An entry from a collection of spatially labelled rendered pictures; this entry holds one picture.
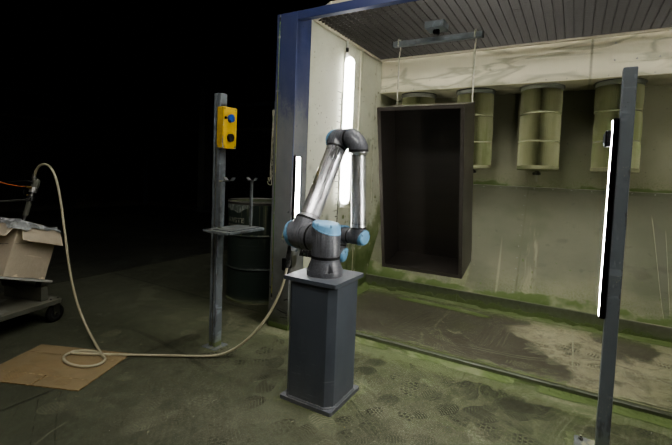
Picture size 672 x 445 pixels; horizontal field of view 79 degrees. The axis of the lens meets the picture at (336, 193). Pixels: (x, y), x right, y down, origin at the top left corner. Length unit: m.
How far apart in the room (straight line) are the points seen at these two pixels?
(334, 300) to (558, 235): 2.49
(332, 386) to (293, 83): 1.96
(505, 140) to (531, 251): 1.09
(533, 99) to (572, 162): 0.71
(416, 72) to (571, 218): 1.92
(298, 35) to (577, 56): 2.22
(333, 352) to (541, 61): 2.89
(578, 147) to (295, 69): 2.61
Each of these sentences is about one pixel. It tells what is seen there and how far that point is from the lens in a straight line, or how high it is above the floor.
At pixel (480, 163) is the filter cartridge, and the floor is 1.30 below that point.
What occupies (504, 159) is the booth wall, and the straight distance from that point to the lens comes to 4.29.
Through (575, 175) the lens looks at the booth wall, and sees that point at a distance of 4.25.
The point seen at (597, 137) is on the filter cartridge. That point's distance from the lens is 3.93.
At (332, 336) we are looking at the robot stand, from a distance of 2.09.
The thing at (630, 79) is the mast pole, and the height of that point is 1.59.
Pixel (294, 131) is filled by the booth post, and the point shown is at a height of 1.45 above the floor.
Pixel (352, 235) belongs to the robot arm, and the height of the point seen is 0.81.
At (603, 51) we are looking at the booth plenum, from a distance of 3.94.
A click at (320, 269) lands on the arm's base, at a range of 2.07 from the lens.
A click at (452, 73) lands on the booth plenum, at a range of 4.05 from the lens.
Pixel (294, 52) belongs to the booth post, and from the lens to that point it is 3.06.
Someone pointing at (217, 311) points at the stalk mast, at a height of 0.24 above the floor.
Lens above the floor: 1.17
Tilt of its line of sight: 3 degrees down
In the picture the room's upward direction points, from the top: 2 degrees clockwise
